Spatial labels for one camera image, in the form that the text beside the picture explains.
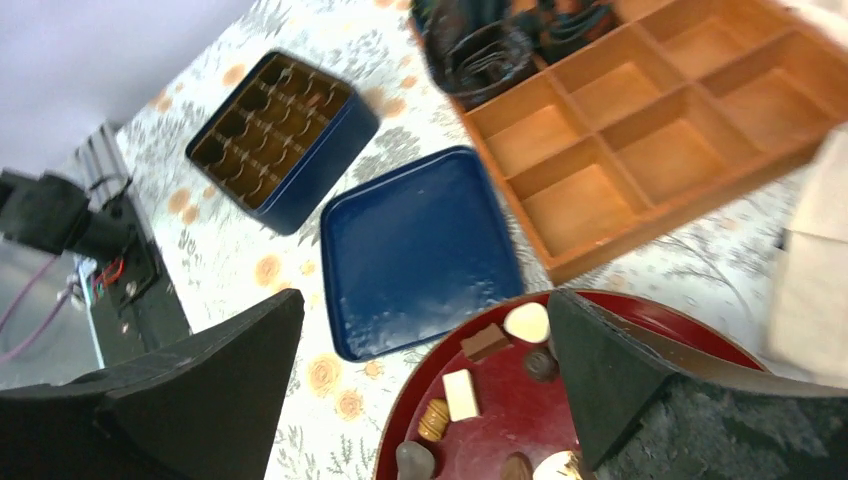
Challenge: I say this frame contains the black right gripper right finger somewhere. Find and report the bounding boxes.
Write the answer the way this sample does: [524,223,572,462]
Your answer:
[547,288,847,479]

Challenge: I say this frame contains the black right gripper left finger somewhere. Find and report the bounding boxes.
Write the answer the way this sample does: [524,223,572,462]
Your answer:
[1,289,304,479]

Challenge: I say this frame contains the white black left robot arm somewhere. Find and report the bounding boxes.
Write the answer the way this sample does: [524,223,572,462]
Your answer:
[1,171,137,262]

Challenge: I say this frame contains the white rectangular chocolate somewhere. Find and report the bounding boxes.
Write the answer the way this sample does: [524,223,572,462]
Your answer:
[442,369,480,422]

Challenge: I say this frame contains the blue chocolate tin box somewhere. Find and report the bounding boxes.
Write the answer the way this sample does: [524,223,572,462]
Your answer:
[185,51,380,235]

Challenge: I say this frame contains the red round tray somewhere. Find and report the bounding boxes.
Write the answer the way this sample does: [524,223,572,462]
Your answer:
[372,289,771,480]

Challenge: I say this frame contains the floral tablecloth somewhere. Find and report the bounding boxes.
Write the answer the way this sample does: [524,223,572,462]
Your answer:
[118,1,805,479]

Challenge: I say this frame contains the beige crumpled cloth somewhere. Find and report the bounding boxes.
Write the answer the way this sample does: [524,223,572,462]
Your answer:
[766,124,847,388]

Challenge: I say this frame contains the blue tin lid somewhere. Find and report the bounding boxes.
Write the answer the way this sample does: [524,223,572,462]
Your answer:
[320,146,524,362]

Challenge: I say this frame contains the orange wooden divided box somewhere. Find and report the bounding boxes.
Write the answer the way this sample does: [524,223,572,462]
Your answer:
[449,1,847,283]

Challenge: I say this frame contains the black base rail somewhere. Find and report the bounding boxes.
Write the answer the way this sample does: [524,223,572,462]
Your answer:
[72,122,191,368]

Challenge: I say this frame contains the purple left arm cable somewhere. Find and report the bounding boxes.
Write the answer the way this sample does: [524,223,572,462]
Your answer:
[0,254,74,366]

